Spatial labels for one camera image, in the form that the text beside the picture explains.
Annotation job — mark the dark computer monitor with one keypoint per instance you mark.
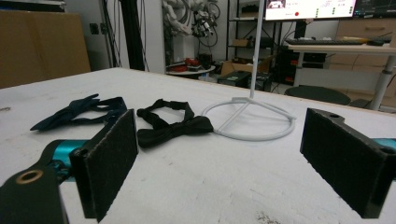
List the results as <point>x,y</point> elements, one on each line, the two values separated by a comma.
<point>376,7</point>

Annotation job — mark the white desk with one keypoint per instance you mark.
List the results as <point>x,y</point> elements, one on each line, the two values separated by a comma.
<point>342,49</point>

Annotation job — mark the black metal shelf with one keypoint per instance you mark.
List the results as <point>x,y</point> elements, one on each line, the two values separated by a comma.
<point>236,31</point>

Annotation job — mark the black keyboard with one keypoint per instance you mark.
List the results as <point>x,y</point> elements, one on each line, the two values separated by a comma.
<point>323,41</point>

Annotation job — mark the wooden drawer cabinet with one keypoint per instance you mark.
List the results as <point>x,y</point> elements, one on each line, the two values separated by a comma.
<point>364,29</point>

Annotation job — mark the black frame post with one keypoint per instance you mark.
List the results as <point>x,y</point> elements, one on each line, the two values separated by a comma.
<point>132,34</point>

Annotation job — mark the open cardboard box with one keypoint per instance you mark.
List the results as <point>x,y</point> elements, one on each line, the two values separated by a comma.
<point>230,67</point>

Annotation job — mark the black round stool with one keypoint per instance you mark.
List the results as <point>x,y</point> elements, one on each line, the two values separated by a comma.
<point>317,95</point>

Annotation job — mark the black computer tower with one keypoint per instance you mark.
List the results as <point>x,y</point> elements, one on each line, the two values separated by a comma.
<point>233,79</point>

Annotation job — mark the lit computer monitor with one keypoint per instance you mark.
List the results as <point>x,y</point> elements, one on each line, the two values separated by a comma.
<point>311,9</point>

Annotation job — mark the black bow tie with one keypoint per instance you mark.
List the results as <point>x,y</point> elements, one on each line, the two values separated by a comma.
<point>174,130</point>

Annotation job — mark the round white table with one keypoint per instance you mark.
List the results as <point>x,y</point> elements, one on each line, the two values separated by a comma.
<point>190,71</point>

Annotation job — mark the brown cardboard panel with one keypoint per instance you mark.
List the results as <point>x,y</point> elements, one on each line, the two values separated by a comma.
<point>37,46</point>

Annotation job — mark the navy bow tie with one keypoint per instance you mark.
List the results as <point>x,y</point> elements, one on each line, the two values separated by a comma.
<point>71,112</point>

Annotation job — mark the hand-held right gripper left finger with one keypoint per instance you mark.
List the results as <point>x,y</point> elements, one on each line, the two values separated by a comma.
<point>106,161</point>

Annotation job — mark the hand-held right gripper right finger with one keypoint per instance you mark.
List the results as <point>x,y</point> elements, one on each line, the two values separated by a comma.
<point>345,161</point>

